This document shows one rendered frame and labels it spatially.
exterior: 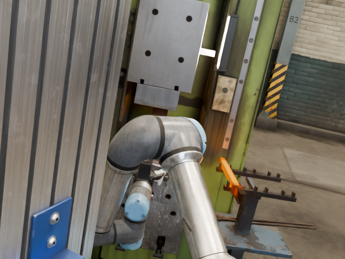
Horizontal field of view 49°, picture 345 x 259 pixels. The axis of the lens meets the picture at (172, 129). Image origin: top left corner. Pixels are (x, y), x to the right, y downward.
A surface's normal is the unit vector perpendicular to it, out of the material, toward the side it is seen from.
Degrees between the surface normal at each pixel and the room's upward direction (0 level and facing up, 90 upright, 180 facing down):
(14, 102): 90
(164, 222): 90
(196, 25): 90
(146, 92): 90
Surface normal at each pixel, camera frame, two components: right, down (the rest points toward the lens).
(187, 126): 0.42, -0.61
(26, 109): 0.89, 0.28
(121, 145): -0.39, -0.01
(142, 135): 0.00, -0.14
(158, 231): -0.03, 0.25
